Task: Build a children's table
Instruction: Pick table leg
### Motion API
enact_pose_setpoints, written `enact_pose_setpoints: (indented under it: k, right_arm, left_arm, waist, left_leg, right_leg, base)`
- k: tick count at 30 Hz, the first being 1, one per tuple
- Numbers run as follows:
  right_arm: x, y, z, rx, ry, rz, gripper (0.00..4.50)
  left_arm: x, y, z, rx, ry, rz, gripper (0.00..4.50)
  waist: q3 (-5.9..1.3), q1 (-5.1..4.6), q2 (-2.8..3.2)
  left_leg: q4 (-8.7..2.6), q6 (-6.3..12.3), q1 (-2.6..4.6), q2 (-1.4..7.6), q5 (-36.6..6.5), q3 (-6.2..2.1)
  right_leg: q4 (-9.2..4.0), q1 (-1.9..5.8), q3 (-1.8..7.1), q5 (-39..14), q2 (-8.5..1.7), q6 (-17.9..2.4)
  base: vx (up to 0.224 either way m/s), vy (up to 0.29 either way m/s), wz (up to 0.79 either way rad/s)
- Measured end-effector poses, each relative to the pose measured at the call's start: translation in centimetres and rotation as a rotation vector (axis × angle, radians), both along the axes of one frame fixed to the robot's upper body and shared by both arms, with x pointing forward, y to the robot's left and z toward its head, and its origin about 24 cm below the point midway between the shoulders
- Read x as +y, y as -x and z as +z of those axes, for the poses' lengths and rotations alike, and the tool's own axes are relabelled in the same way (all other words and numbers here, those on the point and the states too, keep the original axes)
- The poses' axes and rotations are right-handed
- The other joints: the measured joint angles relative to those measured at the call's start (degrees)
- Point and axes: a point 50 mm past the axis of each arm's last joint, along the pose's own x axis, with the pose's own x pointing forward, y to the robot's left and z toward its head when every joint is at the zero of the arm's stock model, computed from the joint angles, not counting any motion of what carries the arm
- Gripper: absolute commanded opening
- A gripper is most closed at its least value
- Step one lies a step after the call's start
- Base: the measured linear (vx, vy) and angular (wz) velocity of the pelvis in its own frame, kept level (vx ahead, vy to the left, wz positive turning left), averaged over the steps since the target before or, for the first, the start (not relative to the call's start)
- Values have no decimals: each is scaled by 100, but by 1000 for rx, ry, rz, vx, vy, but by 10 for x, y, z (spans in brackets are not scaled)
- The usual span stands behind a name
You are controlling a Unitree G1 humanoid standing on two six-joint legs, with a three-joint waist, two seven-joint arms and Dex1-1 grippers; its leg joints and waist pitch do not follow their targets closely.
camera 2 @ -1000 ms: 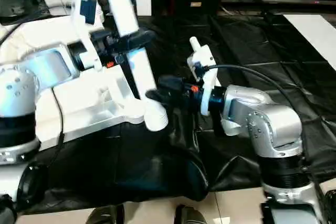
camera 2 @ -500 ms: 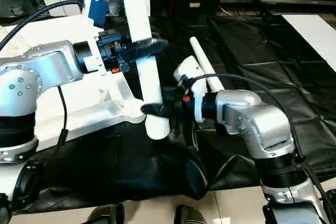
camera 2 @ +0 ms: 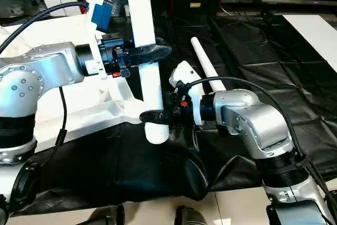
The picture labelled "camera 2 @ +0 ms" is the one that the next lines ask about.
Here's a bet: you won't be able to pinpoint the person's black shoes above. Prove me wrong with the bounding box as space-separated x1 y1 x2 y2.
174 206 217 225
78 204 126 225

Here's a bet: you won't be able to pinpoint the white plastic table top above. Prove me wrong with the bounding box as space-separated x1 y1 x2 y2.
0 13 158 153

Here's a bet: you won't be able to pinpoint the white flat board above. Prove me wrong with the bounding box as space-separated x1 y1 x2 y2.
282 14 337 73

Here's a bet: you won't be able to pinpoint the white plastic table leg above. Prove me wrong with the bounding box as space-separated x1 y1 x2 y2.
190 36 227 93
124 0 171 145

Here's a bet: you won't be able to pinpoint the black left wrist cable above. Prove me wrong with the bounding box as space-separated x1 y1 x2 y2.
0 1 90 189

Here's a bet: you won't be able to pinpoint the black plastic mat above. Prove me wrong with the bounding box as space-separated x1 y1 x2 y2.
11 14 337 218

